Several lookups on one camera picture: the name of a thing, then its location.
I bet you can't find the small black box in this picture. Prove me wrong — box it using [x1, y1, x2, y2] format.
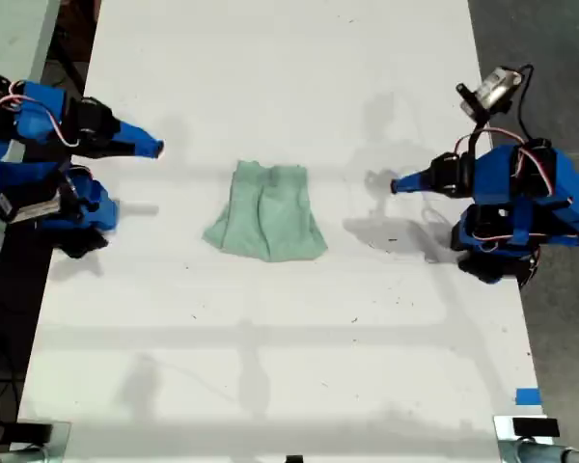
[13, 422, 54, 442]
[512, 418, 560, 438]

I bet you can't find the pale side table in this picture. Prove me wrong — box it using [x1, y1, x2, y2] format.
[0, 0, 62, 160]

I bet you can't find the blue tape strip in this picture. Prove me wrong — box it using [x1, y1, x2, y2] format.
[514, 387, 543, 407]

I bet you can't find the silver black camera box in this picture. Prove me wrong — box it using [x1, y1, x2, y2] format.
[477, 67, 523, 111]
[0, 190, 65, 225]

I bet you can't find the pale green T-shirt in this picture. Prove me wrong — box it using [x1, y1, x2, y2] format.
[201, 159, 329, 263]

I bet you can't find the grey metal pipe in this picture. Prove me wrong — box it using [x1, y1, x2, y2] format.
[515, 441, 579, 463]

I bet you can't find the black camera cable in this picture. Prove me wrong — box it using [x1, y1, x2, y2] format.
[509, 63, 538, 144]

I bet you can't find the black camera stalk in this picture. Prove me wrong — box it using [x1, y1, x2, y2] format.
[455, 82, 494, 156]
[57, 166, 94, 214]

